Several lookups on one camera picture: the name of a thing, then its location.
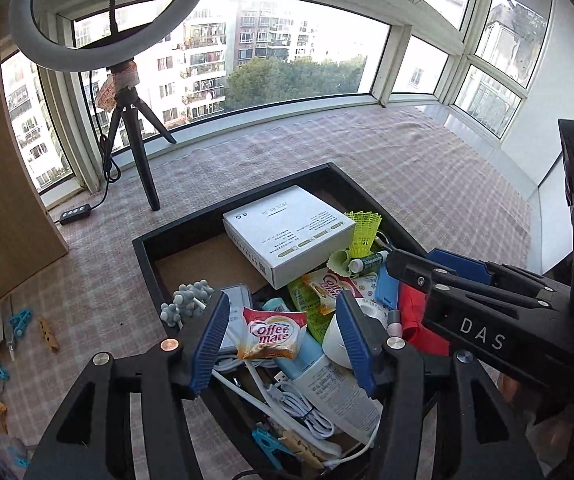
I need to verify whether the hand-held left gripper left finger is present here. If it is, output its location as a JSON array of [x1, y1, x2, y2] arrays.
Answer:
[[24, 290, 231, 480]]

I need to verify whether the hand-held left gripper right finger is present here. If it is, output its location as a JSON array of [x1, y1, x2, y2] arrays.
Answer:
[[335, 290, 548, 480]]

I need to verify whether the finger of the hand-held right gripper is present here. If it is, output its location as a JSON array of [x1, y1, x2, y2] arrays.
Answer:
[[386, 249, 462, 296], [427, 248, 570, 307]]

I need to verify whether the black tray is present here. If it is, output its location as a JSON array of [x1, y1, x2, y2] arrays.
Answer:
[[132, 162, 450, 480]]

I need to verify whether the white cup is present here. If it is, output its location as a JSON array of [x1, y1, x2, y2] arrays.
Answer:
[[322, 299, 392, 370]]

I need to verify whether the blue rectangular block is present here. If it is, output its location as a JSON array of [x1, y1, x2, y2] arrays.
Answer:
[[374, 265, 400, 311]]

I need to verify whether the small green bottle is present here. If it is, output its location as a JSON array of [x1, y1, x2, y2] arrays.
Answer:
[[349, 251, 389, 273]]

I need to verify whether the grey knobbly toy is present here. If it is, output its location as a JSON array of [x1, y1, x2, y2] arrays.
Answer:
[[160, 280, 215, 329]]

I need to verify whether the white starred packet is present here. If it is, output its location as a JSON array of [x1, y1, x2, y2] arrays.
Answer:
[[353, 272, 380, 306]]

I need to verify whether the red cloth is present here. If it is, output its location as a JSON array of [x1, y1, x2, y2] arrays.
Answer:
[[397, 282, 450, 356]]

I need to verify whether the grey rectangular case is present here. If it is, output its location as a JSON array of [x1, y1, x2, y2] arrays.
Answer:
[[214, 284, 254, 356]]

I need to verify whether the white blue lotion tube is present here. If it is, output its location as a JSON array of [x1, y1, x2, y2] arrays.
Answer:
[[274, 330, 382, 446]]

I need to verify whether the yellow plastic shuttlecock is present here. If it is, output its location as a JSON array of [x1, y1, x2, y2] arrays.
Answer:
[[344, 210, 382, 257]]

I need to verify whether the green snack packet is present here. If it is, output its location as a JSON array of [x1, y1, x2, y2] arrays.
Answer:
[[287, 277, 338, 343]]

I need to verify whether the pale green pleated paper cup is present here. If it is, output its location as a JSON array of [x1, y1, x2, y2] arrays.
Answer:
[[328, 250, 352, 277]]

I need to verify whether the blue plastic clip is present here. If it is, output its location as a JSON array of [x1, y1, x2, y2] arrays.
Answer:
[[252, 427, 292, 471]]

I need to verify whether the wooden clothespin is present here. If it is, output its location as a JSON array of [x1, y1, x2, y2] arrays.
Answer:
[[277, 430, 326, 469], [38, 317, 62, 353]]

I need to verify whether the white cardboard box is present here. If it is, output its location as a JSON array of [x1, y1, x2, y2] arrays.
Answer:
[[222, 185, 356, 290]]

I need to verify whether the plaid tablecloth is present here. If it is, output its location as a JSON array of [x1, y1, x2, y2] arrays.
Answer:
[[0, 105, 548, 480]]

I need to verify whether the black tripod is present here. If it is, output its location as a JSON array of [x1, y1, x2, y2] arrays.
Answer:
[[101, 60, 178, 212]]

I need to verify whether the white framed window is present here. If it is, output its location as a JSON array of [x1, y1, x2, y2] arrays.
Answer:
[[0, 0, 558, 196]]

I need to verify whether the wooden board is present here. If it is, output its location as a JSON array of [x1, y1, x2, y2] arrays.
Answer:
[[0, 10, 70, 307]]

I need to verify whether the red white paper tag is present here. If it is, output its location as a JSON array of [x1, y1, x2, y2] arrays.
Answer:
[[96, 71, 140, 112]]

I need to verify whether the white charging cable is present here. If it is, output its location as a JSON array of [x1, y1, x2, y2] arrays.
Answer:
[[212, 350, 344, 457]]

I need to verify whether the black cable with controller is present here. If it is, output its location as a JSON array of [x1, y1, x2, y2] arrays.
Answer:
[[59, 72, 122, 225]]

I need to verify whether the white ring light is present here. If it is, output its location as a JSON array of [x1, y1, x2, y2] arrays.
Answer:
[[9, 0, 216, 72]]

